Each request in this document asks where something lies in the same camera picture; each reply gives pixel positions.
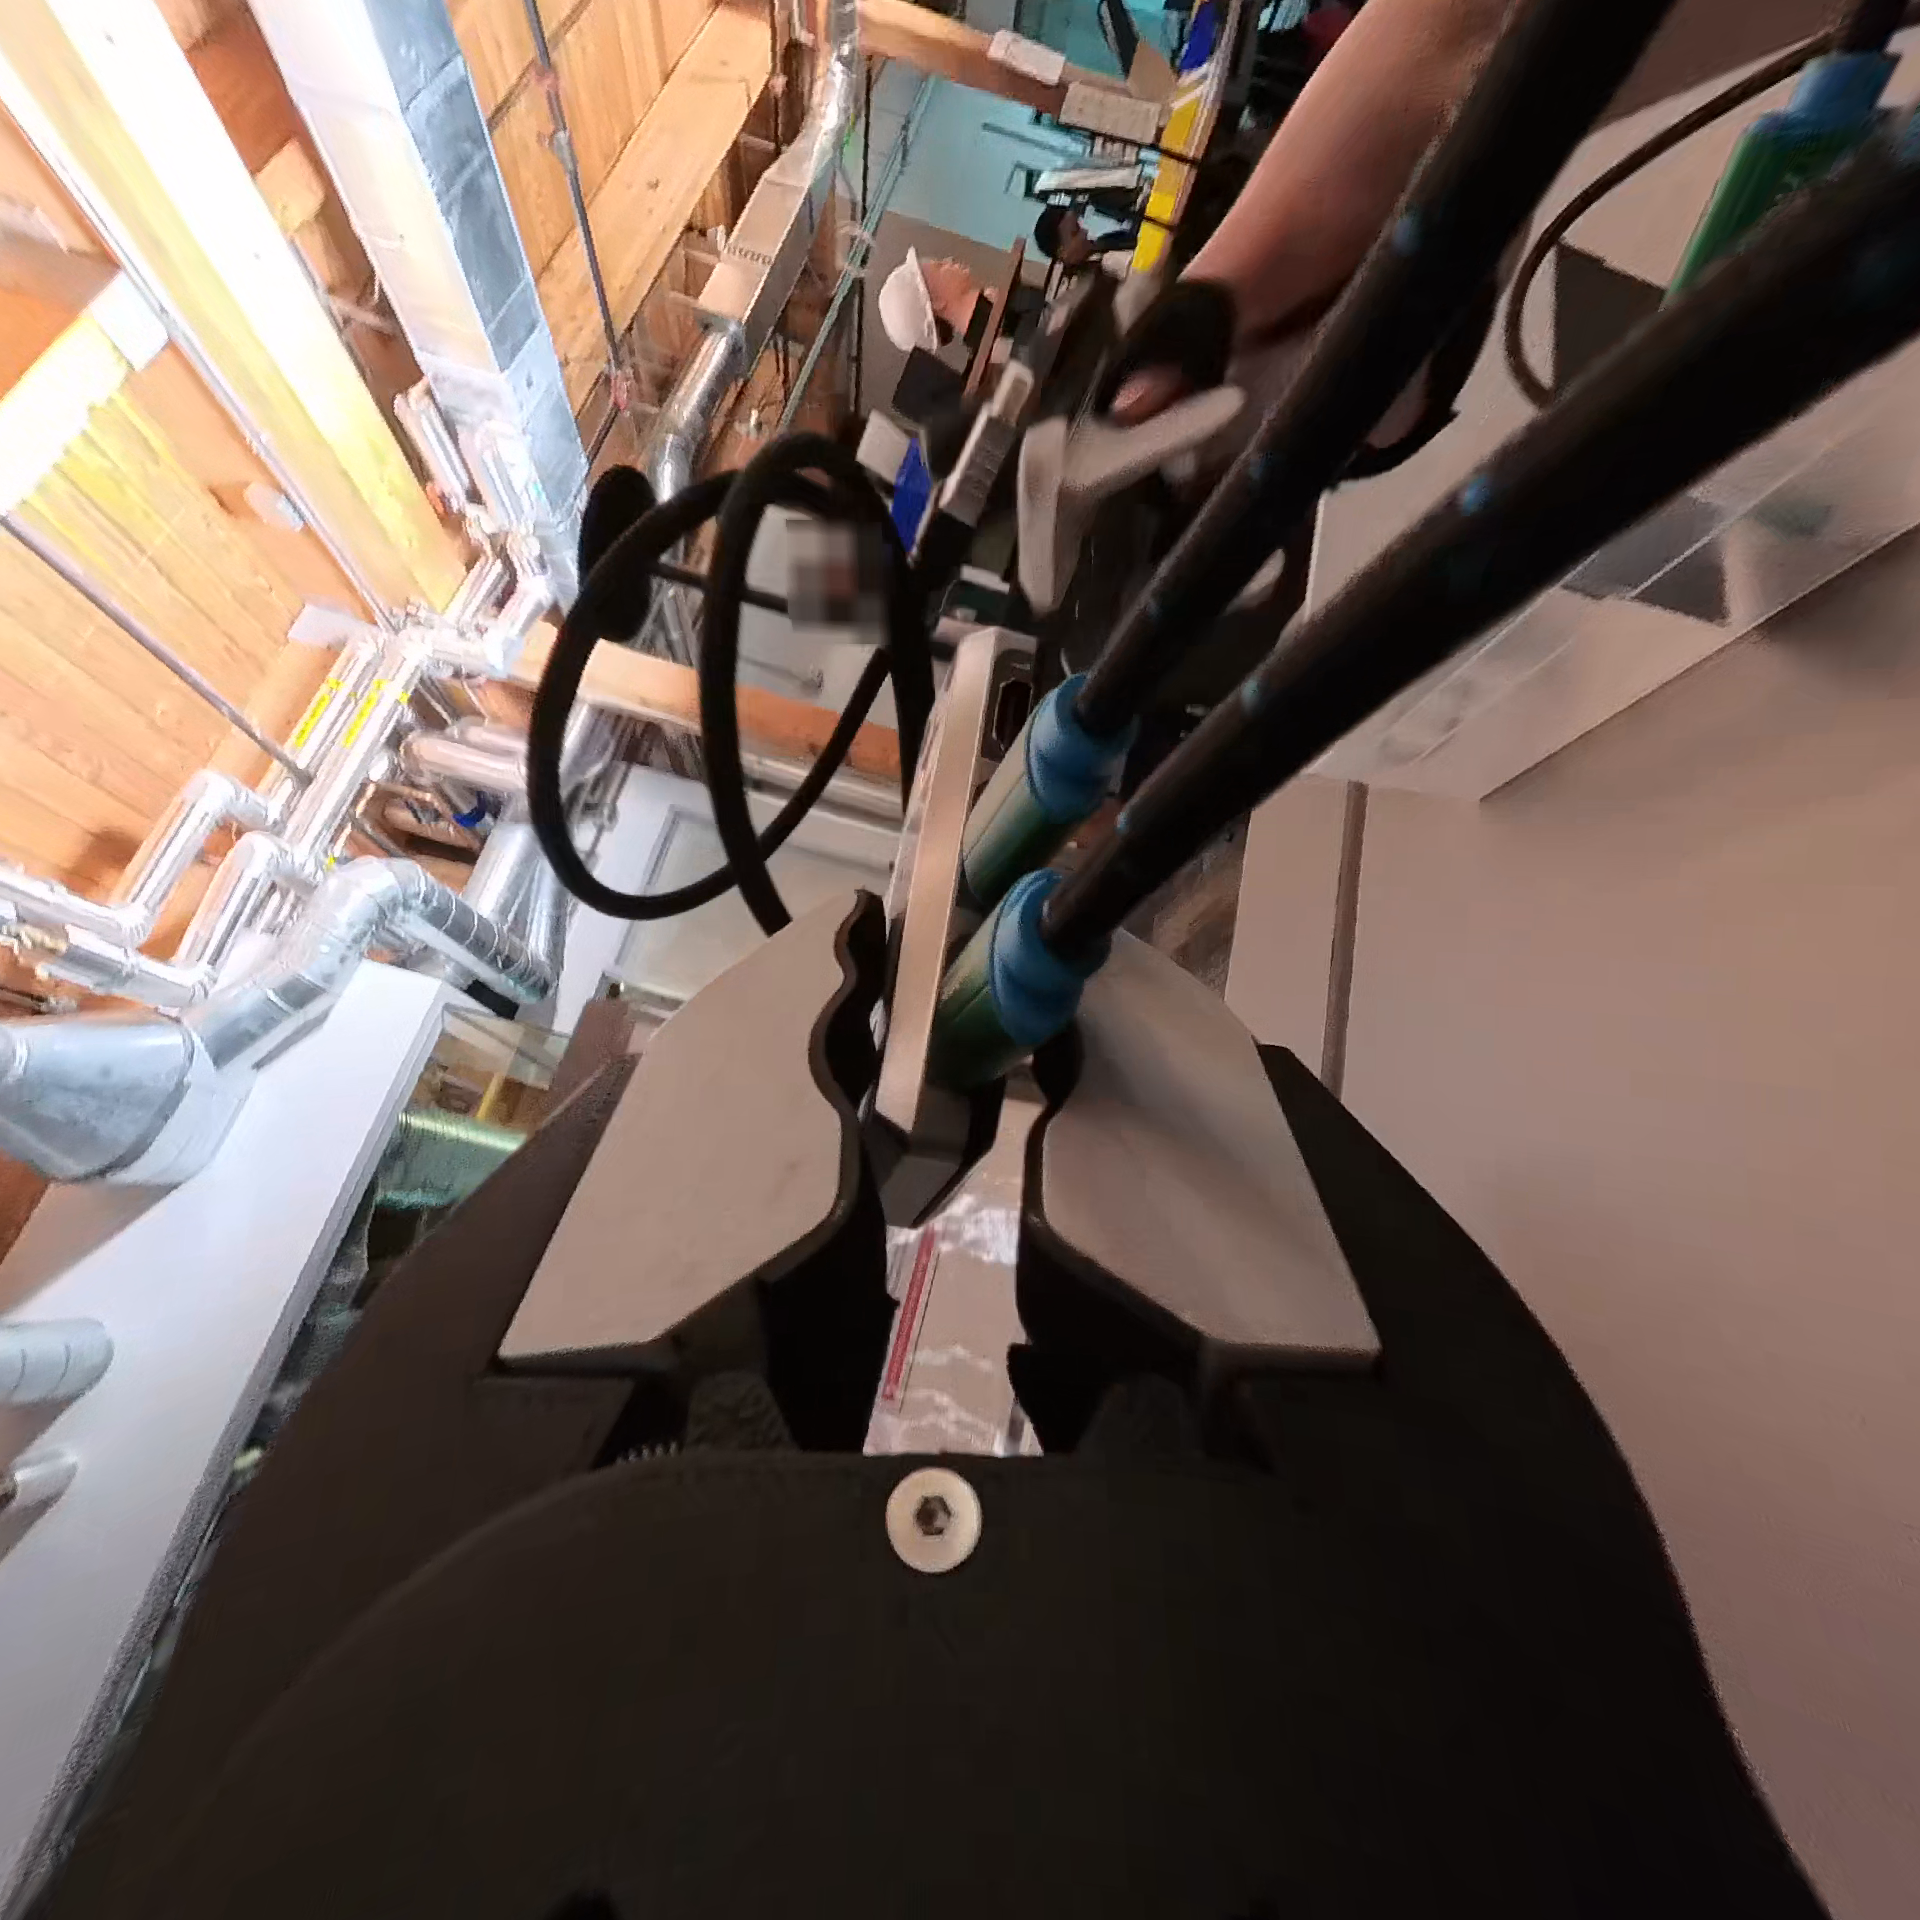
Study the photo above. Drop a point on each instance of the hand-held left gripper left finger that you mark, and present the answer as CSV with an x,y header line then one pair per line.
x,y
689,1185

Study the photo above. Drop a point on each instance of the person's right forearm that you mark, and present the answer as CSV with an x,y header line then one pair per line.
x,y
1351,137

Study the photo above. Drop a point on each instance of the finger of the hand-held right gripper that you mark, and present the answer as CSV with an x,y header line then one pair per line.
x,y
1155,443
1040,518

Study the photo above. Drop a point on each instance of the instruction sheet in plastic sleeve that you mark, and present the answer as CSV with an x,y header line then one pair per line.
x,y
961,1352

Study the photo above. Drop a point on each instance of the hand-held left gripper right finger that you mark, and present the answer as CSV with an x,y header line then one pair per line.
x,y
1202,1185

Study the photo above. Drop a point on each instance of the clear plastic bin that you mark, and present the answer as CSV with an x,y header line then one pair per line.
x,y
1726,600

